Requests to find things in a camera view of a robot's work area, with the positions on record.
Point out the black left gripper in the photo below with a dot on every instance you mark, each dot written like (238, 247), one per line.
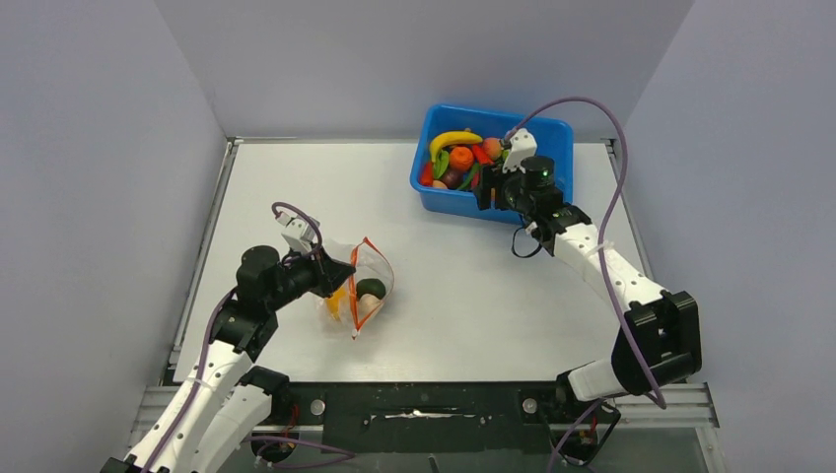
(336, 271)

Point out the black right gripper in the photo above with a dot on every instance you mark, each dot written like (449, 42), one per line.
(493, 177)

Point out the yellow toy bell pepper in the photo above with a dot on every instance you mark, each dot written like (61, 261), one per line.
(335, 305)

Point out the clear zip top bag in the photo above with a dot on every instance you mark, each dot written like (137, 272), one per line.
(369, 262)

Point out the toy avocado half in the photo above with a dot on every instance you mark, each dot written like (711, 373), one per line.
(371, 286)

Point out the white toy garlic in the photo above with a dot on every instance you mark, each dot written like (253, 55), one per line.
(368, 305)

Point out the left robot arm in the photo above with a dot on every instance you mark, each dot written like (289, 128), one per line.
(227, 394)

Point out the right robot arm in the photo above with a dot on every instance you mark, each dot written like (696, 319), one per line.
(658, 341)

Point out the green toy chili pepper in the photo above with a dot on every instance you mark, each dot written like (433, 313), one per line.
(470, 179)

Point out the purple toy onion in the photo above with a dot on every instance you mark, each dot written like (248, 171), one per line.
(452, 179)

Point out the orange toy carrot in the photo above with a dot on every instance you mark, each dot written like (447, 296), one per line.
(480, 155)

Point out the orange toy tangerine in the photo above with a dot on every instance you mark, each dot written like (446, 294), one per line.
(461, 158)

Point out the toy peach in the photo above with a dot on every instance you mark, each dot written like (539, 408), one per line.
(493, 148)

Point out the green toy leaf vegetable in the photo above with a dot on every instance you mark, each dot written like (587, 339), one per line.
(441, 164)

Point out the yellow toy banana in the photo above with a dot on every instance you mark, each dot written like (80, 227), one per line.
(451, 138)

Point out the red toy chili pepper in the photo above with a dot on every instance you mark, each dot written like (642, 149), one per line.
(426, 175)

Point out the blue plastic bin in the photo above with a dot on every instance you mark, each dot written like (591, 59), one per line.
(554, 138)

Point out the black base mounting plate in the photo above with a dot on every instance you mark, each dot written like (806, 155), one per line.
(441, 417)

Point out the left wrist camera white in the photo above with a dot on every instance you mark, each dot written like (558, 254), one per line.
(301, 234)

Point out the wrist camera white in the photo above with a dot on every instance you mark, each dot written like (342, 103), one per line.
(521, 145)
(301, 234)

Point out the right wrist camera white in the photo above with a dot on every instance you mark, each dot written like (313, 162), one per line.
(521, 145)

